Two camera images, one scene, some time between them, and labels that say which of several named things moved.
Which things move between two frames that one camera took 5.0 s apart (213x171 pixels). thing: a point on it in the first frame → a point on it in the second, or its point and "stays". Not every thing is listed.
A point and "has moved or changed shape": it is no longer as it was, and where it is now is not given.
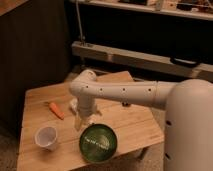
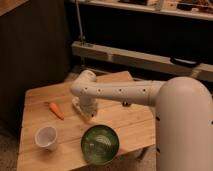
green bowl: [98, 143] stays
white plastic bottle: [83, 120] has moved or changed shape
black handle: [184, 62] stays
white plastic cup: [46, 137] stays
